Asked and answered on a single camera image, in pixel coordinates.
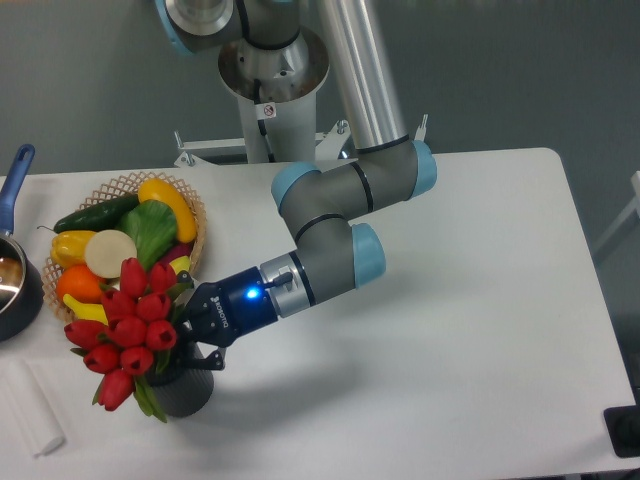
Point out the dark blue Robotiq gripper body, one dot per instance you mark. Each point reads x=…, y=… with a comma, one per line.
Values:
x=220, y=312

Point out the red tulip bouquet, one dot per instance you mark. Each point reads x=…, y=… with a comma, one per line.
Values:
x=125, y=349

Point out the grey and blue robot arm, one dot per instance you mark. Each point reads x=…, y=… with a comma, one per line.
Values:
x=274, y=66

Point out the dark grey ribbed vase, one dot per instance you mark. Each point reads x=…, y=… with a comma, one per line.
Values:
x=181, y=391

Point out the dark red chili pepper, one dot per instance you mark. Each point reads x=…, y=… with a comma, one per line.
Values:
x=175, y=252

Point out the green leafy cabbage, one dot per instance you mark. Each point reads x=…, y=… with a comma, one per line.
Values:
x=152, y=226

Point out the beige round onion slice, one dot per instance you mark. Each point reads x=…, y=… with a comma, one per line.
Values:
x=105, y=252

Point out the yellow squash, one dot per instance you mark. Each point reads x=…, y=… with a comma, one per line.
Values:
x=170, y=205

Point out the green cucumber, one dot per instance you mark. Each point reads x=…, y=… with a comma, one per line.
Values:
x=98, y=217

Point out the yellow banana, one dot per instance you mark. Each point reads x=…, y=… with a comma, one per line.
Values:
x=159, y=281

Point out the woven wicker basket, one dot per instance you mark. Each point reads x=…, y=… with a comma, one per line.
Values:
x=127, y=185

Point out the orange fruit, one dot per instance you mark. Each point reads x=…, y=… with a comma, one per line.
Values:
x=81, y=283

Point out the yellow bell pepper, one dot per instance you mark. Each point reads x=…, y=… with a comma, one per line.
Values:
x=68, y=248

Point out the white foam roll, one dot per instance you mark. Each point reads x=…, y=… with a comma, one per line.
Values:
x=29, y=406

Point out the black device at table edge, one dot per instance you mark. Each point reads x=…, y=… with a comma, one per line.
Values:
x=623, y=428

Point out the dark pot with blue handle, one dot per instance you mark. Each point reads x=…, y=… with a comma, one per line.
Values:
x=21, y=286

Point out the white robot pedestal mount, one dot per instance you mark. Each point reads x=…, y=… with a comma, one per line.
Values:
x=273, y=132

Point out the white chair frame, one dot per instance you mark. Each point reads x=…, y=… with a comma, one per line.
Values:
x=620, y=228

